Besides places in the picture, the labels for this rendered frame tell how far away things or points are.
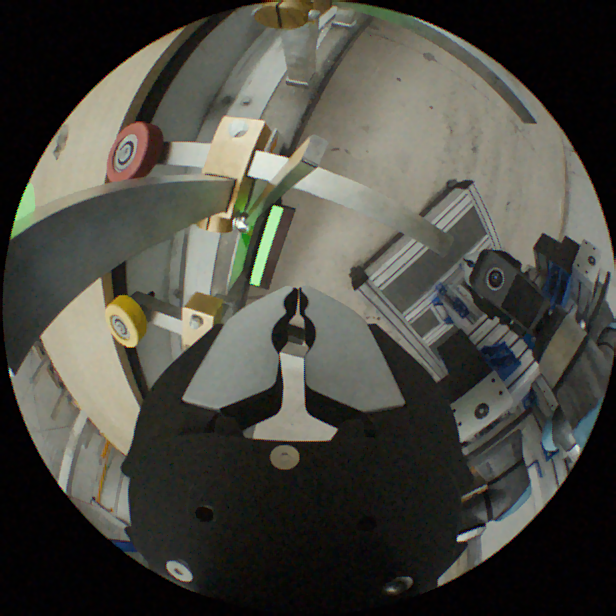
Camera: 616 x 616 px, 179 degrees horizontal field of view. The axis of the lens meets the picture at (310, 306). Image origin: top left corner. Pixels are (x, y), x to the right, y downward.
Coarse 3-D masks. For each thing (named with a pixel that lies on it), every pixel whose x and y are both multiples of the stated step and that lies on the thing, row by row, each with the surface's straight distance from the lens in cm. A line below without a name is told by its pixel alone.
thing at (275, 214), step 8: (280, 208) 40; (272, 216) 40; (272, 224) 41; (264, 232) 41; (272, 232) 41; (264, 240) 41; (264, 248) 42; (264, 256) 42; (256, 264) 43; (264, 264) 43; (256, 272) 44; (256, 280) 44
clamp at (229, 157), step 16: (224, 128) 25; (256, 128) 24; (224, 144) 25; (240, 144) 24; (256, 144) 24; (208, 160) 25; (224, 160) 24; (240, 160) 24; (224, 176) 24; (240, 176) 24; (240, 192) 25; (240, 208) 27; (208, 224) 26; (224, 224) 25
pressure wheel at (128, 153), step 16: (128, 128) 30; (144, 128) 28; (112, 144) 32; (128, 144) 29; (144, 144) 27; (160, 144) 28; (112, 160) 31; (128, 160) 29; (144, 160) 27; (112, 176) 30; (128, 176) 28; (144, 176) 29
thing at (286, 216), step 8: (288, 216) 40; (280, 224) 40; (288, 224) 40; (280, 232) 41; (280, 240) 41; (272, 248) 42; (280, 248) 41; (272, 256) 42; (272, 264) 43; (264, 272) 43; (272, 272) 43; (264, 280) 44
